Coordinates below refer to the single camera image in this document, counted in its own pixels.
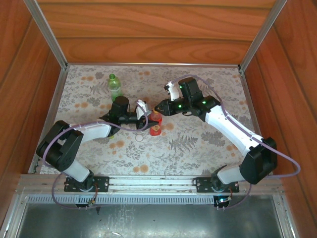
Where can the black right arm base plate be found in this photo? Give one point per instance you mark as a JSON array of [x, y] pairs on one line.
[[203, 184]]

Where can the aluminium corner post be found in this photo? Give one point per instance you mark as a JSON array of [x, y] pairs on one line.
[[47, 32], [263, 32]]

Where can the small black connector board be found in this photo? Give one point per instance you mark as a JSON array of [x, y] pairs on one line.
[[81, 205], [223, 202]]

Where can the red plastic bottle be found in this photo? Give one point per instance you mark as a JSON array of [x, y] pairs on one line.
[[156, 126]]

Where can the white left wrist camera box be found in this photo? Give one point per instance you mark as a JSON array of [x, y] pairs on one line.
[[142, 109]]

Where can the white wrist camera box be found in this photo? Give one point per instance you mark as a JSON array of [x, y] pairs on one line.
[[173, 90], [142, 109]]

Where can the aluminium mounting rail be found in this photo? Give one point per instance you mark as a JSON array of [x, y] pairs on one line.
[[148, 182]]

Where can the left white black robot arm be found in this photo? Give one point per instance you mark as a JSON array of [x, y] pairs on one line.
[[94, 131]]

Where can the white bottle cap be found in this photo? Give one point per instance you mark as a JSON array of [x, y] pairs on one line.
[[139, 137]]

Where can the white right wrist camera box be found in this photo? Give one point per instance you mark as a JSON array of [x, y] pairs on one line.
[[173, 90]]

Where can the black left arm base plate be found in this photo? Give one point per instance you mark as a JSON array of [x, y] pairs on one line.
[[101, 183]]

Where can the aluminium back bar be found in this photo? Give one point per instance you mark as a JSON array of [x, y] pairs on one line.
[[148, 64]]

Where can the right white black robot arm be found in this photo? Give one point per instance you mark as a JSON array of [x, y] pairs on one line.
[[230, 126]]

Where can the grey metal sheet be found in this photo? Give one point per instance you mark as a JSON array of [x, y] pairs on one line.
[[148, 223]]

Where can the aluminium side rail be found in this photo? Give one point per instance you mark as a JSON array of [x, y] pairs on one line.
[[249, 99], [55, 99]]

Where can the green plastic bottle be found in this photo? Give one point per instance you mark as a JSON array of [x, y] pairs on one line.
[[115, 86]]

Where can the floral patterned tablecloth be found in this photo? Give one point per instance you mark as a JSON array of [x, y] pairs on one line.
[[161, 161]]

